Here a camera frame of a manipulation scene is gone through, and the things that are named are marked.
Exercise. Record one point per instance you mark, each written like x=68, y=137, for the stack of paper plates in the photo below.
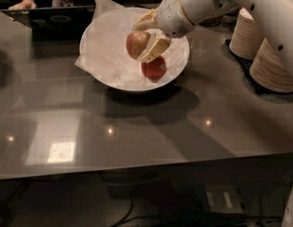
x=247, y=37
x=268, y=70

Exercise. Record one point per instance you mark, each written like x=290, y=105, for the black mat under plates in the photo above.
x=245, y=67

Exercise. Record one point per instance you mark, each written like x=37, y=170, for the white bowl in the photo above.
x=112, y=53

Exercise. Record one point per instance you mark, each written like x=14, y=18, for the black power box under table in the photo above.
x=222, y=199

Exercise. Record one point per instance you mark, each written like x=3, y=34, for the rear stack of paper plates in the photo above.
x=247, y=37

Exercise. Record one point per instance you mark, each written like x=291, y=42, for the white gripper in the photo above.
x=172, y=16

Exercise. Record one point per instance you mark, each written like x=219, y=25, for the front stack of paper plates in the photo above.
x=268, y=70

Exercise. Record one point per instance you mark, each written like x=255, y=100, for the person's right hand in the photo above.
x=25, y=4

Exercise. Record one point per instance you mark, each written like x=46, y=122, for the yellow-red apple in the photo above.
x=136, y=43

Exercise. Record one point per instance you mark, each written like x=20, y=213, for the black laptop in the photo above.
x=60, y=19

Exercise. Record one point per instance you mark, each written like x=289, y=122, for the white paper liner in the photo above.
x=103, y=53

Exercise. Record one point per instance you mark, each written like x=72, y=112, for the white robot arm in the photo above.
x=273, y=17

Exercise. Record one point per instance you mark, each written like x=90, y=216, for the red apple with sticker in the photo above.
x=154, y=69

